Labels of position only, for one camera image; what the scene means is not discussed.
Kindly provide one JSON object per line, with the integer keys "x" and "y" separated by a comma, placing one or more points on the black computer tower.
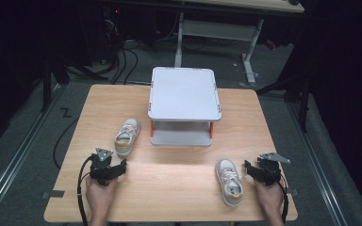
{"x": 110, "y": 34}

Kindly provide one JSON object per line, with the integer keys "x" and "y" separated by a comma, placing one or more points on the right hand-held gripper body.
{"x": 270, "y": 171}

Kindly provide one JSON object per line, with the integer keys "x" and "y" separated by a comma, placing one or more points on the desk with white frame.
{"x": 220, "y": 29}

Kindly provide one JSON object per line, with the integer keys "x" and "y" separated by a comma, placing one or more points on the white two-tier shoe rack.
{"x": 184, "y": 94}

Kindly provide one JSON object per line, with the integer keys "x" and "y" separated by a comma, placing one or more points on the black metal stand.
{"x": 47, "y": 81}
{"x": 295, "y": 91}

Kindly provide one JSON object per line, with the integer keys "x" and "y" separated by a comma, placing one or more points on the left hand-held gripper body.
{"x": 101, "y": 168}

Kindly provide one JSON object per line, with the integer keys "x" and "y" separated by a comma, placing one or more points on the metal floor rail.
{"x": 319, "y": 169}
{"x": 19, "y": 150}

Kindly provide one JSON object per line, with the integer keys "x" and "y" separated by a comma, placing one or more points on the grey tape strip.
{"x": 54, "y": 194}
{"x": 292, "y": 191}

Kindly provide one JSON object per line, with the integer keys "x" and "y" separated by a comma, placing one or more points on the white and yellow sneaker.
{"x": 126, "y": 137}
{"x": 230, "y": 182}

